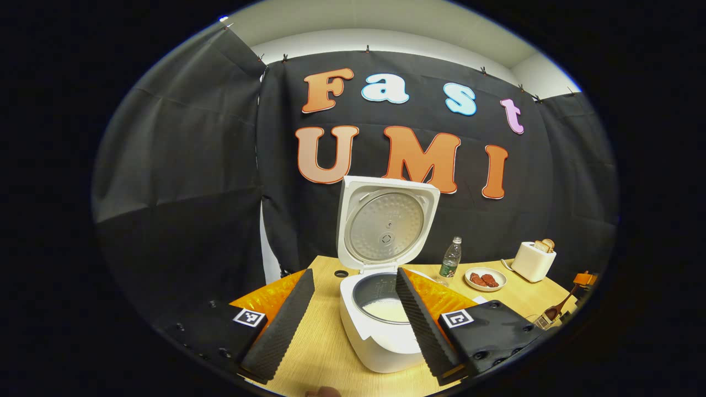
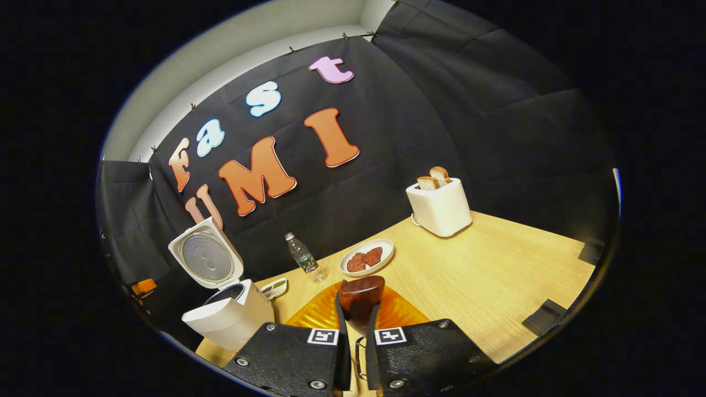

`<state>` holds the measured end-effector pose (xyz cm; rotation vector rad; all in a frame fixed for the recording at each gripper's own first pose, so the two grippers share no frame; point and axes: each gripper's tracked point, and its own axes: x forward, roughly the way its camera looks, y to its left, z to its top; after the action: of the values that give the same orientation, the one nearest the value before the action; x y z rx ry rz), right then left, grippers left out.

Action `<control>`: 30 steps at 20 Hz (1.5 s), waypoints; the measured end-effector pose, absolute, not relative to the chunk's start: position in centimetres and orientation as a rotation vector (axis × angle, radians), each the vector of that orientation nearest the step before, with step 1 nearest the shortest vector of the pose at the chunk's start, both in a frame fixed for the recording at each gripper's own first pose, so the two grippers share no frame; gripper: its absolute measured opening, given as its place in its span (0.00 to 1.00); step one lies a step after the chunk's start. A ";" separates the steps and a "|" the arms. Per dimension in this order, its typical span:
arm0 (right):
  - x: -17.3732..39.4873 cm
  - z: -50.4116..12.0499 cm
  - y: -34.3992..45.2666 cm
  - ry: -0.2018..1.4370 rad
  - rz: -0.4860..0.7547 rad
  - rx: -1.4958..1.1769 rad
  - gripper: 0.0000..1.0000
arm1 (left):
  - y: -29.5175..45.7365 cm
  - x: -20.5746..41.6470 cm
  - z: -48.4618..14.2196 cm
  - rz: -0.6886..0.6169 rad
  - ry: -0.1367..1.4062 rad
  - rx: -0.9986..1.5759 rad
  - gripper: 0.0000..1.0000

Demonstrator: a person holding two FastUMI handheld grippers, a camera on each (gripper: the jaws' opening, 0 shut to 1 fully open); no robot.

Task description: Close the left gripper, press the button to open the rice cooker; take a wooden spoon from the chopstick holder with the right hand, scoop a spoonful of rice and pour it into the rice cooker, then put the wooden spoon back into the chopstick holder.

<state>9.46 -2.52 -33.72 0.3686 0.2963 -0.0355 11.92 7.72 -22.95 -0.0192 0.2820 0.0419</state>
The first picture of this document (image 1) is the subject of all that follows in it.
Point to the red meat piece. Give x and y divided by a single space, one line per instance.
491 280
477 279

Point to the black backdrop cloth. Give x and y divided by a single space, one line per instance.
193 165

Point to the wooden spoon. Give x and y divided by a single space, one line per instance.
563 302

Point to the clear plastic water bottle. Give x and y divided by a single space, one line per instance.
450 264

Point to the white toaster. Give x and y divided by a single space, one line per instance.
530 264

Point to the white rice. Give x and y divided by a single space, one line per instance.
386 311

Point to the white oval plate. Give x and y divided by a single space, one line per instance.
499 275

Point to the white rice cooker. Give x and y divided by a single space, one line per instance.
380 353

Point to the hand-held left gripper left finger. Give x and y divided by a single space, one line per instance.
287 325

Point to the toast slice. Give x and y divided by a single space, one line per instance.
549 242
540 246

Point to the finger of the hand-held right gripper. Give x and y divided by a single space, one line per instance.
586 278

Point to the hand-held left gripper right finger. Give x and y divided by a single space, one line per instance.
419 325

